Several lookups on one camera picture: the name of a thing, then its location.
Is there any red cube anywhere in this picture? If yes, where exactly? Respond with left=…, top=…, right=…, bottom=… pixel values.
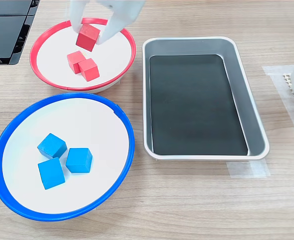
left=75, top=23, right=101, bottom=53
left=78, top=57, right=100, bottom=82
left=66, top=50, right=87, bottom=75

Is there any blue cube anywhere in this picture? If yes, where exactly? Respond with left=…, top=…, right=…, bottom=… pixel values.
left=65, top=147, right=93, bottom=174
left=36, top=132, right=68, bottom=160
left=37, top=157, right=66, bottom=191

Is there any steel tray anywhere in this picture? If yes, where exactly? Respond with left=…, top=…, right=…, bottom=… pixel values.
left=141, top=36, right=271, bottom=161

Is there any red-rimmed white plate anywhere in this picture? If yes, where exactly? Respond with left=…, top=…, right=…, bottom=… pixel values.
left=29, top=17, right=137, bottom=94

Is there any black flat panel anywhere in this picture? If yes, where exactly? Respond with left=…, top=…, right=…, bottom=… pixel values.
left=0, top=15, right=35, bottom=66
left=0, top=0, right=40, bottom=17

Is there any blue-rimmed white plate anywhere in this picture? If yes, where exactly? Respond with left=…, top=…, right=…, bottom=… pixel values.
left=0, top=92, right=135, bottom=223

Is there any black mat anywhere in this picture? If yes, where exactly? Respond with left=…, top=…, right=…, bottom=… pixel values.
left=148, top=54, right=249, bottom=156

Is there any clear tape strip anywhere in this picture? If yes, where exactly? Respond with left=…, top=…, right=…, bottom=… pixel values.
left=226, top=159, right=272, bottom=179

